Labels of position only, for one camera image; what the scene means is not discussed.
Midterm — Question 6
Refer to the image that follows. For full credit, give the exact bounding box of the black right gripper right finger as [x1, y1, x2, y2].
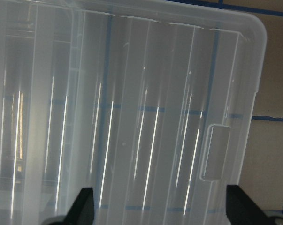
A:
[226, 185, 268, 225]

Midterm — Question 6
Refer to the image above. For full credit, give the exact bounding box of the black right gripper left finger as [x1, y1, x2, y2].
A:
[65, 187, 95, 225]

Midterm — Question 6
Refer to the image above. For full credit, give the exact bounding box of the clear plastic box lid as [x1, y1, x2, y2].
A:
[0, 0, 267, 225]

